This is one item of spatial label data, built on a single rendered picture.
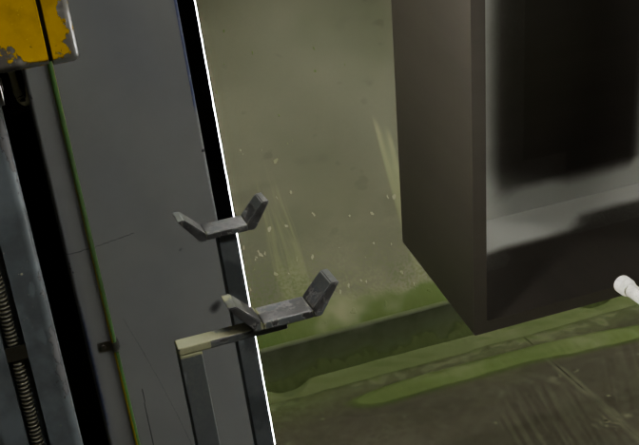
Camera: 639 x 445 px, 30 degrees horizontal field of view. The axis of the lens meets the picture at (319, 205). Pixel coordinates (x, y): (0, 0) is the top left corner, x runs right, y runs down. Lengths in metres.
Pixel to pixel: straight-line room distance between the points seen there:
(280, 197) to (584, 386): 0.88
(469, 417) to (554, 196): 0.56
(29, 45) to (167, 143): 0.59
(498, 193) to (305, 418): 0.75
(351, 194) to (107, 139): 1.74
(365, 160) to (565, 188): 0.69
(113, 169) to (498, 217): 1.31
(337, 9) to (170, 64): 1.90
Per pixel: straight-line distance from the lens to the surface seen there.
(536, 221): 2.52
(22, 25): 0.80
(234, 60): 3.13
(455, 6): 1.94
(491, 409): 2.80
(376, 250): 3.03
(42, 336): 0.89
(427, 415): 2.80
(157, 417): 1.49
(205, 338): 0.83
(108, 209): 1.38
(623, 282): 2.13
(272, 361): 2.95
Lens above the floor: 1.44
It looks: 19 degrees down
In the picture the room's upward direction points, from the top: 9 degrees counter-clockwise
